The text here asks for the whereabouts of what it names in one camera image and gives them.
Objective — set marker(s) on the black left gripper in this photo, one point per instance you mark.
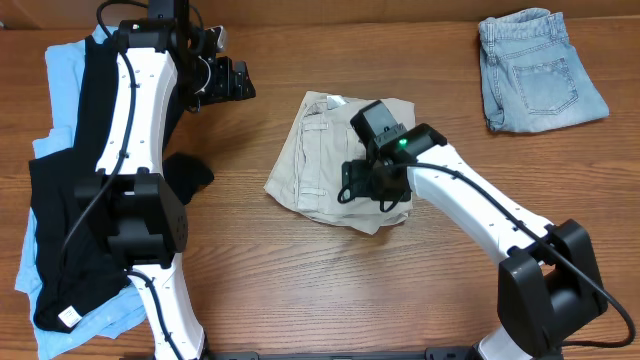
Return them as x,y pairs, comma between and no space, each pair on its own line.
239,80

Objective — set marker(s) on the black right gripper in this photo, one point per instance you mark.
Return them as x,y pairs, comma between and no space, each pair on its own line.
360,184

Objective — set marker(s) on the beige khaki shorts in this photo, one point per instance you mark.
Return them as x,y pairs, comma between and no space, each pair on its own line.
306,177

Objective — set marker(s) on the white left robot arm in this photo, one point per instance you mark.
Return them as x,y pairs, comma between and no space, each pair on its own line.
127,204

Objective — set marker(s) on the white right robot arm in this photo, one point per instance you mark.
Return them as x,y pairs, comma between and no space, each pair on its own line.
549,283

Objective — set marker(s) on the light blue denim shorts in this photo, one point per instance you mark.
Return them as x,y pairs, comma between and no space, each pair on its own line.
532,79

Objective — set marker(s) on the black garment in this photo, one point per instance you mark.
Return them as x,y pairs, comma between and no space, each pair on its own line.
77,276

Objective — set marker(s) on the light blue shirt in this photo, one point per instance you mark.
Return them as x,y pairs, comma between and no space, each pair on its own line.
65,68

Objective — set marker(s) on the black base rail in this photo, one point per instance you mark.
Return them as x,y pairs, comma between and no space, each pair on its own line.
345,355

